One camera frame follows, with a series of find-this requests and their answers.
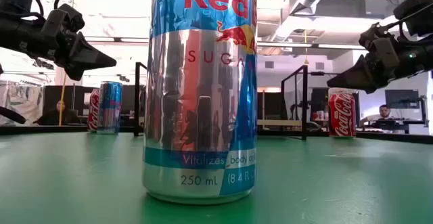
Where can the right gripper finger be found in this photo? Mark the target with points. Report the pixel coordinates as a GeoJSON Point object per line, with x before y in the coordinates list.
{"type": "Point", "coordinates": [355, 76]}
{"type": "Point", "coordinates": [370, 87]}

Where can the long ceiling light bar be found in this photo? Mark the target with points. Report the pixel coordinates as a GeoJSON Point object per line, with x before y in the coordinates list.
{"type": "Point", "coordinates": [338, 46]}

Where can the person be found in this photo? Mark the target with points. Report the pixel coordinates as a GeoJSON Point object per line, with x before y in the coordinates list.
{"type": "Point", "coordinates": [384, 110]}
{"type": "Point", "coordinates": [50, 117]}

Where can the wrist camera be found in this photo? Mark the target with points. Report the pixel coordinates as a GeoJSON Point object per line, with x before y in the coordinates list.
{"type": "Point", "coordinates": [385, 53]}
{"type": "Point", "coordinates": [55, 22]}

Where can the red Coca-Cola can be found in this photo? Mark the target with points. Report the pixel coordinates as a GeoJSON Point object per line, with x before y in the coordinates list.
{"type": "Point", "coordinates": [342, 115]}
{"type": "Point", "coordinates": [93, 110]}

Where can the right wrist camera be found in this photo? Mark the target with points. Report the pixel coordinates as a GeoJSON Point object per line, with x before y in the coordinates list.
{"type": "Point", "coordinates": [385, 53]}

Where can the black monitor stand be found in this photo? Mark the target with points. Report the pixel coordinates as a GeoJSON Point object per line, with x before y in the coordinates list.
{"type": "Point", "coordinates": [422, 112]}

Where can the green table mat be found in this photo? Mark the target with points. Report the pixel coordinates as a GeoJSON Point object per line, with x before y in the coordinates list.
{"type": "Point", "coordinates": [67, 183]}

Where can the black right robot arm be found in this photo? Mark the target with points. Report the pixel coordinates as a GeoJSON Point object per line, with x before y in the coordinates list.
{"type": "Point", "coordinates": [423, 58]}

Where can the black table frame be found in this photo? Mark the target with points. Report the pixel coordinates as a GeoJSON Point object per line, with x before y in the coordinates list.
{"type": "Point", "coordinates": [389, 136]}

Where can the grey patterned tarp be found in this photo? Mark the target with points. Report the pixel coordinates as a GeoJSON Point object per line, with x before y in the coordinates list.
{"type": "Point", "coordinates": [20, 102]}

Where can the blue silver Red Bull can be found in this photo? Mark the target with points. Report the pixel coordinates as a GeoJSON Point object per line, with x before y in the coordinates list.
{"type": "Point", "coordinates": [110, 109]}
{"type": "Point", "coordinates": [199, 99]}

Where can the black office partition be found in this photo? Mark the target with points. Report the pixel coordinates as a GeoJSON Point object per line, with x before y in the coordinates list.
{"type": "Point", "coordinates": [67, 95]}

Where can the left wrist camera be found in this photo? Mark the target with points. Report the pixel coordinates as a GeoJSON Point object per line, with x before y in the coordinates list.
{"type": "Point", "coordinates": [55, 22]}

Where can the black office desk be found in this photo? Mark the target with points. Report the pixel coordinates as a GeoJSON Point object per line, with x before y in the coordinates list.
{"type": "Point", "coordinates": [389, 126]}

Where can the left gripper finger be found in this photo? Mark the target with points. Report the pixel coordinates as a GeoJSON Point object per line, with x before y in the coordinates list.
{"type": "Point", "coordinates": [80, 74]}
{"type": "Point", "coordinates": [91, 56]}

